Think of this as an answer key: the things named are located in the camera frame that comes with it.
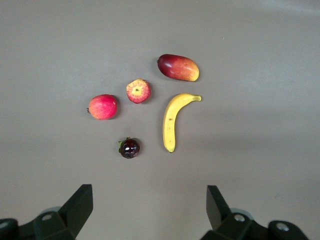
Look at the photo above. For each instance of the yellow banana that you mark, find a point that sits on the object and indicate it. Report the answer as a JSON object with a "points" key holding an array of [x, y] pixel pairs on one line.
{"points": [[170, 120]]}

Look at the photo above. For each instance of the red yellow striped apple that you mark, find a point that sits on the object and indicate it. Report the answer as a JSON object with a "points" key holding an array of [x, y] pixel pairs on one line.
{"points": [[138, 91]]}

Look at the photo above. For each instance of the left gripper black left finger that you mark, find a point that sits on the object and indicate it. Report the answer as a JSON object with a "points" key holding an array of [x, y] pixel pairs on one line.
{"points": [[72, 217]]}

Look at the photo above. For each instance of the brown table cover mat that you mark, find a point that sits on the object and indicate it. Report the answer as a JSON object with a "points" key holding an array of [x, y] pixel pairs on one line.
{"points": [[50, 50]]}

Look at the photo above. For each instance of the pink red round fruit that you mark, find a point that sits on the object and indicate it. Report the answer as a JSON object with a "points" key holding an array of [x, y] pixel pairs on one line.
{"points": [[103, 107]]}

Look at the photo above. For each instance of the dark purple mangosteen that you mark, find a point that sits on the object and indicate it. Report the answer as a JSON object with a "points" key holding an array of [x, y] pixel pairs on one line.
{"points": [[129, 148]]}

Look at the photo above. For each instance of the red yellow mango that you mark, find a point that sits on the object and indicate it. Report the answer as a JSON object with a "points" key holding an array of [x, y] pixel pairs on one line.
{"points": [[178, 67]]}

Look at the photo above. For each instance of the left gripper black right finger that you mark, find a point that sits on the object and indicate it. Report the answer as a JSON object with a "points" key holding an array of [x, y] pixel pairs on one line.
{"points": [[217, 215]]}

